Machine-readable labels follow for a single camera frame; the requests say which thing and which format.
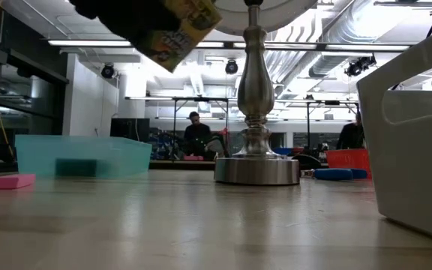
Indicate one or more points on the blue background bin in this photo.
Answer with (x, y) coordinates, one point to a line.
(281, 151)

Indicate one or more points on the silver lamp with white shade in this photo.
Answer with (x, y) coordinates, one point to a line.
(255, 86)

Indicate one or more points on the teal translucent plastic bin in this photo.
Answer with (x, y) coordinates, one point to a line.
(81, 150)

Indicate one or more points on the red plastic basket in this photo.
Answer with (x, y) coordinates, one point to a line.
(347, 159)

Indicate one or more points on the black background table frame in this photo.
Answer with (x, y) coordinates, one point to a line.
(332, 102)
(201, 99)

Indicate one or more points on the ceiling light strip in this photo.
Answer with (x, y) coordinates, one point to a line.
(88, 43)
(210, 44)
(351, 47)

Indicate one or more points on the black aluminium table frame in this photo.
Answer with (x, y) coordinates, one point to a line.
(182, 165)

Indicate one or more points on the yellow green crayon box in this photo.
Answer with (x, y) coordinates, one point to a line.
(189, 33)

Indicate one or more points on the pink eraser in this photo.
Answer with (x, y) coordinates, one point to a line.
(13, 181)

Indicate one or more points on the black computer monitor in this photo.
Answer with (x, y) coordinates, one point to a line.
(129, 129)

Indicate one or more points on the light grey plastic bin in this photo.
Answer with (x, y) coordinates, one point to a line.
(411, 168)

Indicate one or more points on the black ceiling spotlight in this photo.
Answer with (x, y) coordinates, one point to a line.
(107, 70)
(231, 66)
(358, 66)

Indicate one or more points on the black rounded object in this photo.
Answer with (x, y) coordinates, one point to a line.
(306, 162)

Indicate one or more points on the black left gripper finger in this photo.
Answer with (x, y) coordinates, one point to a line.
(126, 17)

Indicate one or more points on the person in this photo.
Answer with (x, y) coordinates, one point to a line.
(197, 131)
(351, 137)

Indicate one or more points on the pink background tray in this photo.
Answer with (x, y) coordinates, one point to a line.
(193, 158)

